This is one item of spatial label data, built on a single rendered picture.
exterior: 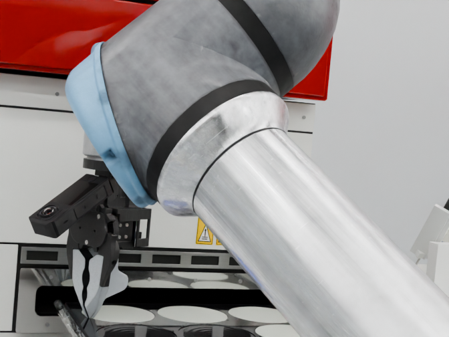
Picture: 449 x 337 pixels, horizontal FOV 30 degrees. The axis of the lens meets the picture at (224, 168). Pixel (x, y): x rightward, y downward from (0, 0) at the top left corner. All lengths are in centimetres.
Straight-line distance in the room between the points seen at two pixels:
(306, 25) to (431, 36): 265
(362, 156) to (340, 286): 261
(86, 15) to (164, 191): 66
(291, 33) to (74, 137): 69
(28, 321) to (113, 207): 24
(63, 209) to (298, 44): 53
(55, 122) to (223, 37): 68
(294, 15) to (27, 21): 64
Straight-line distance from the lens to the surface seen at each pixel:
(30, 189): 125
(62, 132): 125
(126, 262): 129
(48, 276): 126
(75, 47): 120
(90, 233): 112
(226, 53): 59
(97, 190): 110
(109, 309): 121
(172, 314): 121
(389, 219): 319
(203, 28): 60
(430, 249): 109
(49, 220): 106
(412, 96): 321
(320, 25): 63
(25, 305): 126
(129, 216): 112
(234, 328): 116
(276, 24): 60
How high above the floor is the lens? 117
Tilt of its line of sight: 3 degrees down
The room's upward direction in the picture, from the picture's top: 5 degrees clockwise
